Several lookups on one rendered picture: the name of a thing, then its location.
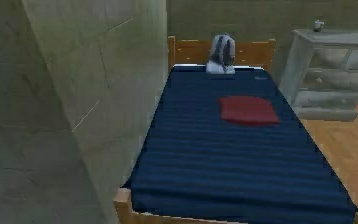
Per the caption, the wooden bed with blue cover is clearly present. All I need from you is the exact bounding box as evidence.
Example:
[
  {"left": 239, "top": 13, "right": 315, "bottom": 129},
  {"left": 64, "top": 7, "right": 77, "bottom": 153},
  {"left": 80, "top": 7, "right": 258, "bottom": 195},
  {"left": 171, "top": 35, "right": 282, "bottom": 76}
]
[{"left": 112, "top": 35, "right": 358, "bottom": 224}]

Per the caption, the pale grey chest of drawers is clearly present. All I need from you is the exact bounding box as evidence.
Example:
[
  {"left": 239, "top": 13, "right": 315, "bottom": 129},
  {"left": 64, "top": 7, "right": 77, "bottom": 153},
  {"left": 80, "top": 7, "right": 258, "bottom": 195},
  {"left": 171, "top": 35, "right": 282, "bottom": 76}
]
[{"left": 278, "top": 28, "right": 358, "bottom": 122}]

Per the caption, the small grey cup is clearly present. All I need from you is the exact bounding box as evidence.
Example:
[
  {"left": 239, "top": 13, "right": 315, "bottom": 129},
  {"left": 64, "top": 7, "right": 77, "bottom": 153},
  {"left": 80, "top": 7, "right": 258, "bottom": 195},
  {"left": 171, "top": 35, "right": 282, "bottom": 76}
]
[{"left": 312, "top": 19, "right": 325, "bottom": 33}]

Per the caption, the grey plush toy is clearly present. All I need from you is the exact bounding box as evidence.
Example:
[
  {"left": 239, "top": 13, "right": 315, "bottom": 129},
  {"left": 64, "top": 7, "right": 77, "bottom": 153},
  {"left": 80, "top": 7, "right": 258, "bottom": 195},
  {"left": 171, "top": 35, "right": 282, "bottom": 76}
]
[{"left": 205, "top": 33, "right": 237, "bottom": 75}]

